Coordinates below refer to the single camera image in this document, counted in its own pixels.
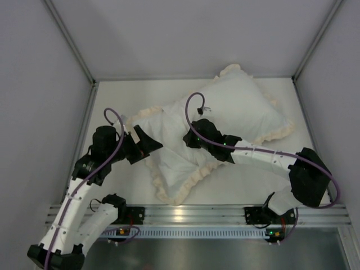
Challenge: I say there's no grey pillowcase with cream frill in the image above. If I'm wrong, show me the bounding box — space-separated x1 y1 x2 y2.
128 64 294 206

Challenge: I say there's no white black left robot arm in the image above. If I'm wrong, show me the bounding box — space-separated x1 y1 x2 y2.
27 124 162 269

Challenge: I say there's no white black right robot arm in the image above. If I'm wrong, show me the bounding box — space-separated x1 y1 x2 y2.
183 119 331 225

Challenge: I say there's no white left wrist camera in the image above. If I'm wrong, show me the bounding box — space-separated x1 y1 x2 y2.
114 115 134 135

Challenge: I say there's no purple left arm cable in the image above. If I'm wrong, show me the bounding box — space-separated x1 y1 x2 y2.
42 107 133 270

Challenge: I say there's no slotted grey cable duct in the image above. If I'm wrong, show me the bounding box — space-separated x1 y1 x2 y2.
100 227 269 239

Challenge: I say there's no aluminium mounting rail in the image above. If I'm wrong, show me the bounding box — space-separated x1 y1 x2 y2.
46 204 351 226

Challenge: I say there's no left aluminium frame post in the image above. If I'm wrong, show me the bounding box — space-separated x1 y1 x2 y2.
42 0 98 85

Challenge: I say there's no aluminium frame post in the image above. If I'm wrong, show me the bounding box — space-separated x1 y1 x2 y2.
291 0 348 84
42 0 98 85

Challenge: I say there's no right aluminium frame post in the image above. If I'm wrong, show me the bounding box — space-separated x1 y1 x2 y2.
291 0 348 84

